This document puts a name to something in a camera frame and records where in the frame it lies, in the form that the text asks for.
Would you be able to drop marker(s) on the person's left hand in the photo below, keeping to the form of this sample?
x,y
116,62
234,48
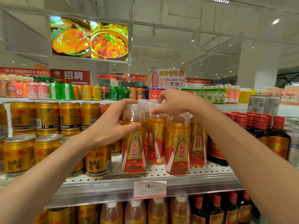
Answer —
x,y
105,128

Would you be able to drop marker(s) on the person's right hand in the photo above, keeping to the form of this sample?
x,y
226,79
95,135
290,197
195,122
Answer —
x,y
182,101

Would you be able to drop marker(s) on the person's left thumb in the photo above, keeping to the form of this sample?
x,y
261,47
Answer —
x,y
130,129

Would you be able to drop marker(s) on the person's right thumb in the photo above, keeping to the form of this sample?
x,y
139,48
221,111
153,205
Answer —
x,y
161,110

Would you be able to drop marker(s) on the orange energy drink bottle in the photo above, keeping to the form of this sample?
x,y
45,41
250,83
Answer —
x,y
134,153
157,212
135,213
198,146
179,211
178,149
112,213
156,142

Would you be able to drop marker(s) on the person's left forearm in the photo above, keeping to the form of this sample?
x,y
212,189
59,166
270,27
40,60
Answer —
x,y
44,174

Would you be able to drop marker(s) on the person's right forearm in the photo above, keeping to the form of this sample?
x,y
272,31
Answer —
x,y
247,160

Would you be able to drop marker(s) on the red and blue headphone box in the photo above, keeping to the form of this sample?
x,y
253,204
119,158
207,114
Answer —
x,y
154,94

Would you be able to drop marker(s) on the yellow drinks sign card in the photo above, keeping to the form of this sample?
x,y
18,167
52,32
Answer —
x,y
168,79

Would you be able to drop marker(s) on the row of green yellow bottles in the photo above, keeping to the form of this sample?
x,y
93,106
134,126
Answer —
x,y
222,95

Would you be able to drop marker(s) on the white price tag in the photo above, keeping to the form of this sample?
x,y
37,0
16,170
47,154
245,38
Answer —
x,y
150,190

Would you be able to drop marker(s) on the row of assorted drink cans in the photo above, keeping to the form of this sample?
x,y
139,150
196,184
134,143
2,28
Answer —
x,y
67,90

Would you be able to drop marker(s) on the white perforated metal shelf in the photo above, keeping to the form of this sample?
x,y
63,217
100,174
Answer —
x,y
191,181

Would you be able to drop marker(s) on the red poster with chef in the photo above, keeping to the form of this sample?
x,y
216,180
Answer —
x,y
70,76

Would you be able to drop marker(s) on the stack of gold energy cans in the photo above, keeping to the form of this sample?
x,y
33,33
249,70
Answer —
x,y
46,118

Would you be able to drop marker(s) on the food picture display screen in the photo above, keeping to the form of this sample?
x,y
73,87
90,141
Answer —
x,y
90,39

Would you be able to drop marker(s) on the row of dark red-capped bottles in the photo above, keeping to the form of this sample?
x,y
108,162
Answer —
x,y
261,130

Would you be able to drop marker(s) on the pack of silver cans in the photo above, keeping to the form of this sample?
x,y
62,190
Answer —
x,y
264,104

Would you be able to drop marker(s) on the group of lower gold cans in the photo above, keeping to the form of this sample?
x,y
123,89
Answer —
x,y
67,215

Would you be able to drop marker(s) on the group of lower dark bottles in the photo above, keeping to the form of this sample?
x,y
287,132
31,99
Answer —
x,y
219,209

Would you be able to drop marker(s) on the ceiling light fixture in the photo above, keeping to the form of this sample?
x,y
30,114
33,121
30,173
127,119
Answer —
x,y
219,0

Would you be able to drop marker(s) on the row of pink drink bottles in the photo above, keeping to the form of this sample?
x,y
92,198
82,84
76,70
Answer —
x,y
287,95

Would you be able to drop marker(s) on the clear plastic bottles pack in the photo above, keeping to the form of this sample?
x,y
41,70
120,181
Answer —
x,y
293,142

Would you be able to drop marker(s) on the red wall banner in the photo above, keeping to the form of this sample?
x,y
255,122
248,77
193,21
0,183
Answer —
x,y
23,71

